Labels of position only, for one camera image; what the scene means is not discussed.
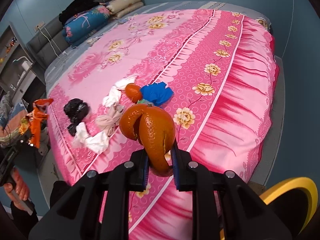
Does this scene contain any white tissue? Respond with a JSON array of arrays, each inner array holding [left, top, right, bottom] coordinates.
[[72, 122, 110, 154], [103, 75, 137, 107]]

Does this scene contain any round black plastic bag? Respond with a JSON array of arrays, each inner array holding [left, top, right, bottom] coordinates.
[[63, 98, 89, 124]]

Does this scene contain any large orange peel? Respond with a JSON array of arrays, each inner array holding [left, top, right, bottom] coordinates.
[[119, 103, 176, 177]]

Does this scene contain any green cookie package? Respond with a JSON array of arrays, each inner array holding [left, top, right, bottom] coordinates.
[[137, 99, 154, 106]]

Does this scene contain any blue glove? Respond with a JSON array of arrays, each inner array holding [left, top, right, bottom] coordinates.
[[140, 82, 174, 106]]

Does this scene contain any person's left hand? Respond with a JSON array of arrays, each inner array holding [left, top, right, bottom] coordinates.
[[3, 168, 30, 211]]

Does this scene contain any grey bedside shelf unit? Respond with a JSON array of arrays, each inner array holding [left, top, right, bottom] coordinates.
[[1, 23, 46, 105]]

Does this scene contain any beige crumpled cloth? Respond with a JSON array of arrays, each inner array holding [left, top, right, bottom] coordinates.
[[95, 103, 125, 137]]

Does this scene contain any grey upholstered headboard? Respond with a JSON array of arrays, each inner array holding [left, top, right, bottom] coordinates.
[[26, 0, 123, 69]]

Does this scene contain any pink floral bedspread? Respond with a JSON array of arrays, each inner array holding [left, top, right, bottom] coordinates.
[[46, 8, 281, 240]]

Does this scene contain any blue floral folded quilt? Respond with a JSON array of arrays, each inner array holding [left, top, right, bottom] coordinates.
[[62, 5, 111, 46]]

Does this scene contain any black clothing pile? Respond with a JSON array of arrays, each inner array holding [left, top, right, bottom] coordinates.
[[59, 0, 100, 25]]

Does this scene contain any beige folded quilt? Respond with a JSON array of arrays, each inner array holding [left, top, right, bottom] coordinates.
[[106, 0, 144, 19]]

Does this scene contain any white charging cable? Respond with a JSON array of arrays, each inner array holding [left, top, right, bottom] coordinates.
[[37, 24, 75, 58]]

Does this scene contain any wall power socket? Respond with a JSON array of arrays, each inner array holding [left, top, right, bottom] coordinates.
[[34, 21, 45, 32]]

